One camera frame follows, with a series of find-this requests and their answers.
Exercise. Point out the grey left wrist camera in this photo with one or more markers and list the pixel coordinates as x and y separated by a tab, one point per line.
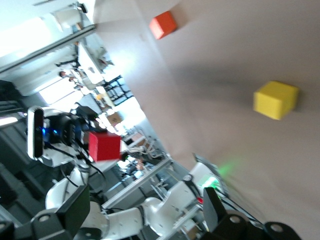
35	132

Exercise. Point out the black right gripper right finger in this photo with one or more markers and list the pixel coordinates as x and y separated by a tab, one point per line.
220	220

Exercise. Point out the orange wooden block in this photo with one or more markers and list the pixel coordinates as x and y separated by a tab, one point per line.
163	25

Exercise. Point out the aluminium frame profile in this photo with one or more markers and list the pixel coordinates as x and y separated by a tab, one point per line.
50	47

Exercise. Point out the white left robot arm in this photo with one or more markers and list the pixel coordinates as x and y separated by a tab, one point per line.
155	215

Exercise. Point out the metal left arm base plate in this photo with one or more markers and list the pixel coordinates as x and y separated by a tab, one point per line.
225	185

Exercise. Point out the yellow wooden block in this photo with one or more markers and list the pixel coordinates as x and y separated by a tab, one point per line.
273	101

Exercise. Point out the red wooden block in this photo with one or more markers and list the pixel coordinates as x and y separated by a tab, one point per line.
106	147

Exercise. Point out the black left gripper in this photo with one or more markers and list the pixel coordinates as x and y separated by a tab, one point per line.
62	130

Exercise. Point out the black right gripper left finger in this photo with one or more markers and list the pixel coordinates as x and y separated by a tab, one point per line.
72	212

